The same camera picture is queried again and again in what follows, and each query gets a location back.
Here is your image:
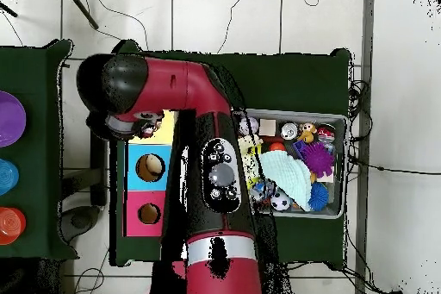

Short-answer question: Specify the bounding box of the wooden three-hole sorting box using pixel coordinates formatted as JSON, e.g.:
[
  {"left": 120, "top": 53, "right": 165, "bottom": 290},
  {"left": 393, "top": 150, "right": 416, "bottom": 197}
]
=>
[{"left": 122, "top": 109, "right": 177, "bottom": 238}]

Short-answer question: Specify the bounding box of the silver mesh bin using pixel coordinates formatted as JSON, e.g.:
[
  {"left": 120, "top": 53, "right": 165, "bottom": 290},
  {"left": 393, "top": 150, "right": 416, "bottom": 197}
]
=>
[{"left": 233, "top": 108, "right": 347, "bottom": 220}]

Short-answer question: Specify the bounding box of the white toy baseball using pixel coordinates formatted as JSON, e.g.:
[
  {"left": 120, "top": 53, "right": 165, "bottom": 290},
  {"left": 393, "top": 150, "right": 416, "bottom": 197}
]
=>
[{"left": 239, "top": 116, "right": 259, "bottom": 135}]

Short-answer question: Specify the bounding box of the plain wooden block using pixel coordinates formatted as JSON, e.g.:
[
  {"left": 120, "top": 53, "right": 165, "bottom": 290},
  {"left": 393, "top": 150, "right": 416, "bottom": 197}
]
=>
[{"left": 258, "top": 118, "right": 276, "bottom": 137}]

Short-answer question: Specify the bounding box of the silver drink can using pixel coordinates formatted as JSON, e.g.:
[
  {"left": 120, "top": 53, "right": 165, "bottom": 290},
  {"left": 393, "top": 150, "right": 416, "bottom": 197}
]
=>
[{"left": 280, "top": 122, "right": 298, "bottom": 141}]

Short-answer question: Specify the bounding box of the mint green cloth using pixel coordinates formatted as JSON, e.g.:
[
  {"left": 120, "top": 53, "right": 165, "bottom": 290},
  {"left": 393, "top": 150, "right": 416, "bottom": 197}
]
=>
[{"left": 259, "top": 151, "right": 313, "bottom": 212}]

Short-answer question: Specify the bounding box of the brown monkey plush toy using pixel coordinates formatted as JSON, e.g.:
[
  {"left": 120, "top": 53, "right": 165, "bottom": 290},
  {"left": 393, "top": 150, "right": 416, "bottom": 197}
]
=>
[{"left": 297, "top": 122, "right": 318, "bottom": 144}]

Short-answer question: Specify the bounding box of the purple spiky ball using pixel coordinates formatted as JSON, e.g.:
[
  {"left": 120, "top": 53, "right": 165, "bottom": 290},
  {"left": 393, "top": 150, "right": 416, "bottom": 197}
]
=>
[{"left": 299, "top": 141, "right": 336, "bottom": 178}]

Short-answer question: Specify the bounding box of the dark green tablecloth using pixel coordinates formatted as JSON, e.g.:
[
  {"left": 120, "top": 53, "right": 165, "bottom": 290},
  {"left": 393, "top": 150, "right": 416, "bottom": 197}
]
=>
[{"left": 109, "top": 40, "right": 352, "bottom": 267}]

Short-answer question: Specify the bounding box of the blue fuzzy ball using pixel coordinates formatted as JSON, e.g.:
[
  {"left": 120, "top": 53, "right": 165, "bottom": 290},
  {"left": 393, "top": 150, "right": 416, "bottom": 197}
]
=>
[{"left": 308, "top": 181, "right": 330, "bottom": 212}]

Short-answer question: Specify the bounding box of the dark green side-table cloth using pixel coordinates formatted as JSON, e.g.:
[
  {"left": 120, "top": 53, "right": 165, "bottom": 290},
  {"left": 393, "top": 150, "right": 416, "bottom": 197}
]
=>
[{"left": 0, "top": 40, "right": 80, "bottom": 260}]

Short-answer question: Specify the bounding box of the dark tripod leg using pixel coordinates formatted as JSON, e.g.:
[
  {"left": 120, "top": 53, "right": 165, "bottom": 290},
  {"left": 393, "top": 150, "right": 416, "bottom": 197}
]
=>
[
  {"left": 0, "top": 0, "right": 18, "bottom": 18},
  {"left": 63, "top": 0, "right": 100, "bottom": 30}
]

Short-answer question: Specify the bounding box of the purple plastic bowl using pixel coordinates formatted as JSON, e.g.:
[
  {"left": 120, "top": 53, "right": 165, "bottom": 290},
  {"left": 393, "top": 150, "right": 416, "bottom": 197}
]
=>
[{"left": 0, "top": 90, "right": 28, "bottom": 148}]

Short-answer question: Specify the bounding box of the blue plastic bowl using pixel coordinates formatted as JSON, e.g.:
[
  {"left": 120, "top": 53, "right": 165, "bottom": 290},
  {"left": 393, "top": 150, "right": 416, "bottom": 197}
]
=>
[{"left": 0, "top": 158, "right": 20, "bottom": 196}]

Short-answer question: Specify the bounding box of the orange plastic bowl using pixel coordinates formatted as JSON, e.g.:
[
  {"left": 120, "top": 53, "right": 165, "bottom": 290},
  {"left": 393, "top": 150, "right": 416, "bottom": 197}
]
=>
[{"left": 0, "top": 206, "right": 28, "bottom": 246}]

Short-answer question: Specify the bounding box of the thin black floor cable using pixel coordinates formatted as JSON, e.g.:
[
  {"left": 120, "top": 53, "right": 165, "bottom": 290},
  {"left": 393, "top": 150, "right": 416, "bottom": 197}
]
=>
[{"left": 216, "top": 0, "right": 250, "bottom": 54}]

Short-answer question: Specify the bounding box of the tangled black cable bundle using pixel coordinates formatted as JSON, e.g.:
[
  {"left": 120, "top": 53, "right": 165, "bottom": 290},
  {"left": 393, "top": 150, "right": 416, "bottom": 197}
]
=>
[{"left": 345, "top": 78, "right": 375, "bottom": 185}]

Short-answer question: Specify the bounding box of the long black floor cable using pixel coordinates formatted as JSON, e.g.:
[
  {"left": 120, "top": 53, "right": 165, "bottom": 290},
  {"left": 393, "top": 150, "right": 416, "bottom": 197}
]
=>
[{"left": 347, "top": 155, "right": 441, "bottom": 176}]

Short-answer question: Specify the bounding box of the grey floor cable cover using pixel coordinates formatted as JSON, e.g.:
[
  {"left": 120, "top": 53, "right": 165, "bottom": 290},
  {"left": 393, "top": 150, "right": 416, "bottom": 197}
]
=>
[{"left": 354, "top": 0, "right": 376, "bottom": 253}]

